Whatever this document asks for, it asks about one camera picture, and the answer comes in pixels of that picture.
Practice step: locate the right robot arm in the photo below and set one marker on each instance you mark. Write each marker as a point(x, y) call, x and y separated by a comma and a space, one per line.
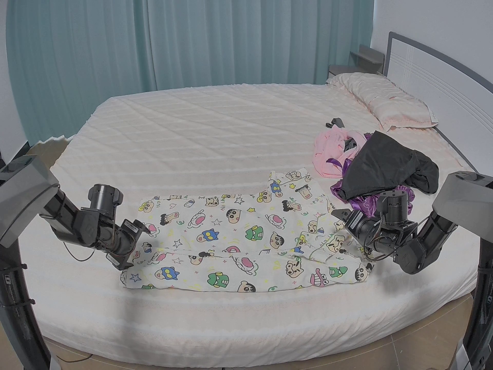
point(458, 206)

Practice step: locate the purple satin garment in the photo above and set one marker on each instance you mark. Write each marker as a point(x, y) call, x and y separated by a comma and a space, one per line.
point(364, 206)

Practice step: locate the pink garment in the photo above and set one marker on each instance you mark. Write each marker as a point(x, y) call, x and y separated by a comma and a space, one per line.
point(327, 156)

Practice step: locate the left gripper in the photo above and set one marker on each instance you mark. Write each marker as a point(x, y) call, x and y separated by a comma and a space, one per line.
point(127, 241)

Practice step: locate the black garment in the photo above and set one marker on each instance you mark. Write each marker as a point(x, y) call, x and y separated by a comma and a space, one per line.
point(381, 164)

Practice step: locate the bed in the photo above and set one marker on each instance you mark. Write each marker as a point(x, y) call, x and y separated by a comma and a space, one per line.
point(212, 129)

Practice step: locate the blue-green curtain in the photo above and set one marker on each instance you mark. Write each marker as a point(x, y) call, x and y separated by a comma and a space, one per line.
point(192, 25)

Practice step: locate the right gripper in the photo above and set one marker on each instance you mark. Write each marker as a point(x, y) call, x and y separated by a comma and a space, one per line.
point(364, 226)

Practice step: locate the dark grey garment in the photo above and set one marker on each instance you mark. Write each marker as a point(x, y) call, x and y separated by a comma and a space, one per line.
point(338, 121)

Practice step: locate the grey bedside table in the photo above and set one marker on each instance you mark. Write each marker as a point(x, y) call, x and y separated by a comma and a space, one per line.
point(369, 54)

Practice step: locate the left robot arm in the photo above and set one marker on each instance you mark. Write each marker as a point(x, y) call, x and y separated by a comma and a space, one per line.
point(27, 199)

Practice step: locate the white printed pyjama top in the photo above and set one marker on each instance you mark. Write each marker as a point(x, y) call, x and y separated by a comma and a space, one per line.
point(238, 237)

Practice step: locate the pale pink pillow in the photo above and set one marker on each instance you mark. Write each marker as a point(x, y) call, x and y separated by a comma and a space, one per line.
point(385, 98)

